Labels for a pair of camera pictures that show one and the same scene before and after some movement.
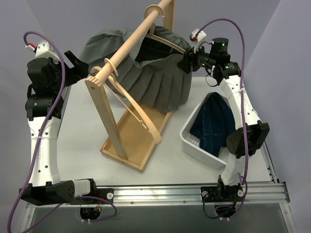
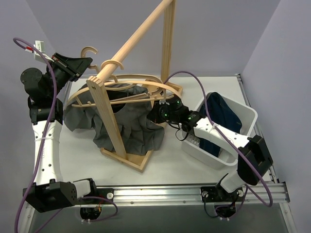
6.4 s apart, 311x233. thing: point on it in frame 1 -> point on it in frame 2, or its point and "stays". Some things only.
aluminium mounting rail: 276,194 stays
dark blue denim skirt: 213,125 stays
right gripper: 192,59 -> 154,114
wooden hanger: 142,117 -> 149,85
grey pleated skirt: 154,73 -> 130,106
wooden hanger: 152,35 -> 71,104
